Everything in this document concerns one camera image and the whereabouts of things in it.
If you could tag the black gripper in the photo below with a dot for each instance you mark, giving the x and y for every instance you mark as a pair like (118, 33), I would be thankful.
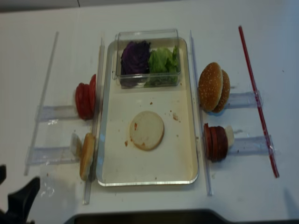
(20, 203)

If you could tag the bun half slice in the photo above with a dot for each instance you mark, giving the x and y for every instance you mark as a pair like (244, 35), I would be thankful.
(146, 130)

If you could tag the clear lane tomato left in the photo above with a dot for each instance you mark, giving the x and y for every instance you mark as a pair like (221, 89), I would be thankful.
(47, 113)

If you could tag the middle tomato slice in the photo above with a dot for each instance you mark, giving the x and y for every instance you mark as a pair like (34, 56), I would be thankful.
(86, 101)

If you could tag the tomato slice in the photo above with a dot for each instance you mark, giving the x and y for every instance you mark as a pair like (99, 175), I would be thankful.
(92, 92)
(86, 101)
(78, 99)

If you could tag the rear tomato slice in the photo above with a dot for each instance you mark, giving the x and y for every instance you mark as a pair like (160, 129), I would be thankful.
(78, 99)

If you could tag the front tomato slice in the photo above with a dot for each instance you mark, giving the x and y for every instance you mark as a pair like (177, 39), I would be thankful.
(92, 92)

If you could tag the green lettuce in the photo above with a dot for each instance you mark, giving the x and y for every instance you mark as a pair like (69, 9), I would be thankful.
(163, 66)

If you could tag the meat patty stack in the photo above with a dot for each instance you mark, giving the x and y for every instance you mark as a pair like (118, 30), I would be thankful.
(216, 142)

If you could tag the clear tape patch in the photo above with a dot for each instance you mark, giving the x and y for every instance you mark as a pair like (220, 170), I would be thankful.
(47, 186)

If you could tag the clear lane bun left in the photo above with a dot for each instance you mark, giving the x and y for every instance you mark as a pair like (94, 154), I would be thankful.
(50, 156)

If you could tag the white pusher block bun lane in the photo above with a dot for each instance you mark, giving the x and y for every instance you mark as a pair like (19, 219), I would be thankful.
(76, 145)

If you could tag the cream metal tray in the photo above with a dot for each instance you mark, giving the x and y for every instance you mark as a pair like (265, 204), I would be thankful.
(175, 160)

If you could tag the purple cabbage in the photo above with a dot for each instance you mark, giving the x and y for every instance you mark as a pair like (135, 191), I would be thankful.
(134, 61)

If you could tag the clear plastic vegetable box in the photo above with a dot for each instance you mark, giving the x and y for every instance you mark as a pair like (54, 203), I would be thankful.
(157, 38)

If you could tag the white pusher block patty lane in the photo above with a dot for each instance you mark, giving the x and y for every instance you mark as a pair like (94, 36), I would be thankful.
(230, 136)

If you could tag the sesame bun front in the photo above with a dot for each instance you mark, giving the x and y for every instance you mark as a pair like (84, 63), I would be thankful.
(210, 86)

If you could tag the clear lane patty right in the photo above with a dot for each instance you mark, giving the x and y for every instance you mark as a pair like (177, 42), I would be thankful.
(249, 146)

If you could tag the sesame bun rear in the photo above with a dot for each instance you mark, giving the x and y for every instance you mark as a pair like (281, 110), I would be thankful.
(224, 94)

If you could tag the clear lane sesame bun right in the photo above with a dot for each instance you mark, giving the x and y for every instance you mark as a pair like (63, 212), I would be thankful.
(250, 99)

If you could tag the clear inner right rail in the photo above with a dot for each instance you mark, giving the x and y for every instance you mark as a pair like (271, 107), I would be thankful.
(209, 190)

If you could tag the red outer right rail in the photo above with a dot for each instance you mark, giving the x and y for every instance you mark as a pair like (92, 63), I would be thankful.
(268, 141)

